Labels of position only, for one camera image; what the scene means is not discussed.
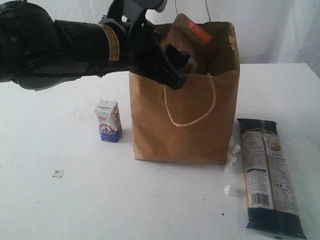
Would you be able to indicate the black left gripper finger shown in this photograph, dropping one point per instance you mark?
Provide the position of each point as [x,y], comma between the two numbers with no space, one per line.
[179,59]
[156,66]

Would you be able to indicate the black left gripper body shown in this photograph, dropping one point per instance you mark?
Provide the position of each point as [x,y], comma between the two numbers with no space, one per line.
[140,34]

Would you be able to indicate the brown snack pouch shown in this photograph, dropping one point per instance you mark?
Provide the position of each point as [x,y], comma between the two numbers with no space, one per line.
[187,36]

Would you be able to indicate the white blue milk carton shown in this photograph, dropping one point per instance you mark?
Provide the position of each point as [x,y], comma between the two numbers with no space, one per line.
[109,122]

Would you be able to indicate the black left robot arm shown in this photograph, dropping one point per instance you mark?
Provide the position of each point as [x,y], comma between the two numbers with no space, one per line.
[37,52]

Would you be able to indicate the brown paper bag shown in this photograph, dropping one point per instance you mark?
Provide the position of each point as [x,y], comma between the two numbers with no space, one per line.
[193,124]

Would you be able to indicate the white crumpled lump lower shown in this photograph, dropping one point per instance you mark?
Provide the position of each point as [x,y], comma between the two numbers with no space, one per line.
[229,167]

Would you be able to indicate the white crumpled lump far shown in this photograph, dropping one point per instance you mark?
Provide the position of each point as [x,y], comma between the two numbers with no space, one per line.
[230,190]

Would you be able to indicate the small torn paper scrap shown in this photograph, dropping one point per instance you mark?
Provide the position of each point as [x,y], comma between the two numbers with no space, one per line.
[58,174]

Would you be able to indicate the long spaghetti packet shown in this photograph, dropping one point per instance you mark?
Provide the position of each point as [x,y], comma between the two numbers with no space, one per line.
[271,203]

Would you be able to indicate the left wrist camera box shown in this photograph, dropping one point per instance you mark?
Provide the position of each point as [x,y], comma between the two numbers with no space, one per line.
[157,5]

